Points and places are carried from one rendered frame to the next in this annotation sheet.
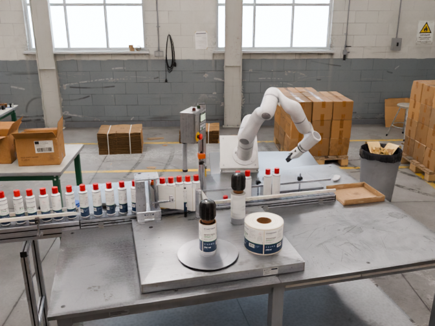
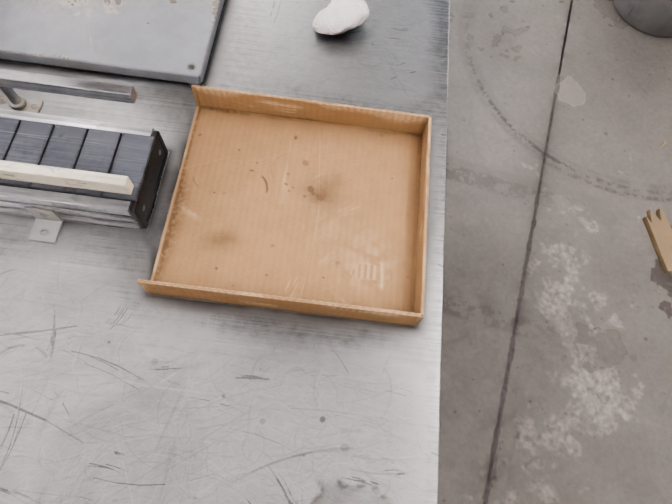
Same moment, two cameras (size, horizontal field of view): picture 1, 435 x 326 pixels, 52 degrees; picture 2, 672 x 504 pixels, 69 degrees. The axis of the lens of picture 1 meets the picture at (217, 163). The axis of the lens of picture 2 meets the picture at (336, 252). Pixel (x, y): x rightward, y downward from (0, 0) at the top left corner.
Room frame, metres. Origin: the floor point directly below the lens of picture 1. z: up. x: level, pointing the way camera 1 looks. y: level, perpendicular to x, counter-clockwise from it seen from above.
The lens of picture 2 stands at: (2.59, -1.05, 1.36)
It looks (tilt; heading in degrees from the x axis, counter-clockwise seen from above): 67 degrees down; 11
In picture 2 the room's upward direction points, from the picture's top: 10 degrees clockwise
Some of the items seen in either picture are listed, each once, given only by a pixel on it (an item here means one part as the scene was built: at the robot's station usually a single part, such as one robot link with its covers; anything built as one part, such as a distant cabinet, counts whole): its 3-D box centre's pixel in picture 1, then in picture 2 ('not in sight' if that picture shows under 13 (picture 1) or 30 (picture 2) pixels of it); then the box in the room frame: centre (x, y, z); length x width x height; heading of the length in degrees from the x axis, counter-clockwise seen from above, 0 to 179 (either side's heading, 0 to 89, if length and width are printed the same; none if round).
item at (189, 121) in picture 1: (193, 125); not in sight; (2.67, 0.15, 1.38); 0.17 x 0.10 x 0.19; 159
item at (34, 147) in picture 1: (41, 140); not in sight; (3.76, 1.54, 0.97); 0.51 x 0.39 x 0.37; 8
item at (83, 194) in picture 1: (83, 200); not in sight; (2.42, 0.79, 0.98); 0.05 x 0.05 x 0.20
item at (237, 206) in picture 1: (238, 198); not in sight; (2.36, -0.12, 1.03); 0.09 x 0.09 x 0.30
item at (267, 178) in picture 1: (267, 183); not in sight; (2.69, -0.32, 0.98); 0.05 x 0.05 x 0.20
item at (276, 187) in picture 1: (276, 182); not in sight; (2.71, -0.38, 0.98); 0.05 x 0.05 x 0.20
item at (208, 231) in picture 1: (208, 227); not in sight; (1.99, 0.05, 1.04); 0.09 x 0.09 x 0.29
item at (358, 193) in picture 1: (354, 193); (298, 199); (2.85, -0.95, 0.85); 0.30 x 0.26 x 0.04; 104
